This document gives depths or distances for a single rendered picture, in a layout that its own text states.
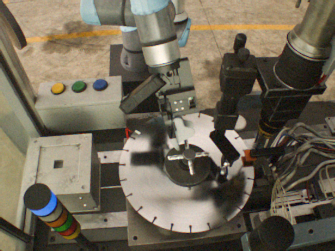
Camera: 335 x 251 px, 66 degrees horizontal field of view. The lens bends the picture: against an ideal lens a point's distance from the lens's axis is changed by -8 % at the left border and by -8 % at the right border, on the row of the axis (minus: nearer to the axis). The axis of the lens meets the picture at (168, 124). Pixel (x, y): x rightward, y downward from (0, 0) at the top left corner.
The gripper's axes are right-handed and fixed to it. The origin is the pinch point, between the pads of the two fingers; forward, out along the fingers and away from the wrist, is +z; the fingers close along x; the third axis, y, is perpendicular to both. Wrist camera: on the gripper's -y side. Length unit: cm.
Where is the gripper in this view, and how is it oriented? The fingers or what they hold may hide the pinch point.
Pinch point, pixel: (174, 145)
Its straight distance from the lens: 66.9
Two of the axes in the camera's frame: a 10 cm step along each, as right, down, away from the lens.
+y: 9.8, -2.1, -0.8
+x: -0.2, -4.2, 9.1
